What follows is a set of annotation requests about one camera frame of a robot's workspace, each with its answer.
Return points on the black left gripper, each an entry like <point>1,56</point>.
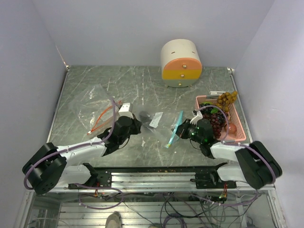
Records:
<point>137,125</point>

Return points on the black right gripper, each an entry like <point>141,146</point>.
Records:
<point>180,130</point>

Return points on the fake dark purple fruit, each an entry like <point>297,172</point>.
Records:
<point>145,117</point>

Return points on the blue zip top bag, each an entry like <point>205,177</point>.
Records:
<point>162,125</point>

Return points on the fake dark blue grape bunch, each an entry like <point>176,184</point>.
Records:
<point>206,107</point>

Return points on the fake purple grape bunch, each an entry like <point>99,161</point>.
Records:
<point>217,121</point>

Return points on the fake green vegetable piece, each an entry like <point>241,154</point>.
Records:
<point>214,110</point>

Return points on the orange zip top bag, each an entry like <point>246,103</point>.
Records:
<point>94,109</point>

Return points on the fake brown round fruit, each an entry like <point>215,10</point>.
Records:
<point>231,128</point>

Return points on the fake brown longan bunch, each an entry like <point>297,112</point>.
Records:
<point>225,100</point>

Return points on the pink perforated plastic basket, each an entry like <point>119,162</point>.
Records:
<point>232,117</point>

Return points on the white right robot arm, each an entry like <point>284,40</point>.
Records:
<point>253,162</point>

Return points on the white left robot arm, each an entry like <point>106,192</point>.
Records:
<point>60,165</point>

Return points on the small white plastic clip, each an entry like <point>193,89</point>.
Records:
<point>214,93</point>

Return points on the round mini drawer cabinet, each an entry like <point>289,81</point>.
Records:
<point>180,63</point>

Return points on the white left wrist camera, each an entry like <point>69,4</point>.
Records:
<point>126,110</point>

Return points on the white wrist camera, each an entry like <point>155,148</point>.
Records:
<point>126,110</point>
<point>197,115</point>

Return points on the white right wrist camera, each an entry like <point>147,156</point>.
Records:
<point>197,115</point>

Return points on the aluminium rail frame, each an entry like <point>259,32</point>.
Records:
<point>174,197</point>

